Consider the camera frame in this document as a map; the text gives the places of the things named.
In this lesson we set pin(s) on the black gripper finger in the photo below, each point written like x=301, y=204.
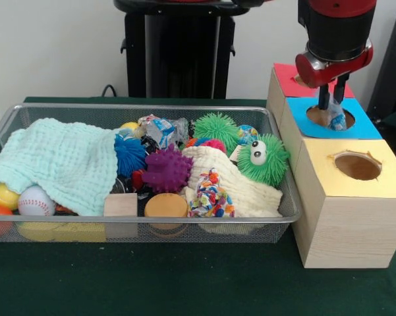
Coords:
x=323, y=98
x=340, y=92

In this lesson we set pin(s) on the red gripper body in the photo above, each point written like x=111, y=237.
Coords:
x=316, y=75

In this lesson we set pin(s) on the clear snack packet blue print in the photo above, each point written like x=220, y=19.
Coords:
x=336, y=120

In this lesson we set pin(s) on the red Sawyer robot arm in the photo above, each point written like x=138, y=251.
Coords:
x=339, y=26

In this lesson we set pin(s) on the wooden three-hole sorting box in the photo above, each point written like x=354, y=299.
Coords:
x=349, y=230

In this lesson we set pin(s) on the black standing panel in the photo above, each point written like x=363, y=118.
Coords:
x=392, y=66

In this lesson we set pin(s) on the green puffer toy with eyes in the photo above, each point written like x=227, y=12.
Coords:
x=270, y=164

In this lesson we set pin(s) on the green spiky puffer ball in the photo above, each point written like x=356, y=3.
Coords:
x=214, y=130

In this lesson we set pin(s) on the cream waffle cloth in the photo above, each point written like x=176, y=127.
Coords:
x=250, y=194

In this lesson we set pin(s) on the multicolour print fabric bundle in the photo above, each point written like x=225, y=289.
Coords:
x=211, y=194

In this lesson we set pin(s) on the purple spiky rubber toy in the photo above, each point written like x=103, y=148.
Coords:
x=168, y=171

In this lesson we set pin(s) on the orange round foam disc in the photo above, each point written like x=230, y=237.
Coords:
x=166, y=205

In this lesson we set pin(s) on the blue puffer ball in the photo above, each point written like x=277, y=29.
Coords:
x=128, y=153

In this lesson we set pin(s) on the plain wooden cube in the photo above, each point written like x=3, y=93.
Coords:
x=120, y=205

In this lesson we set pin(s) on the mint green waffle cloth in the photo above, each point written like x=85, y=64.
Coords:
x=59, y=158

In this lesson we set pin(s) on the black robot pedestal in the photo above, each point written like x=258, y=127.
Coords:
x=171, y=66

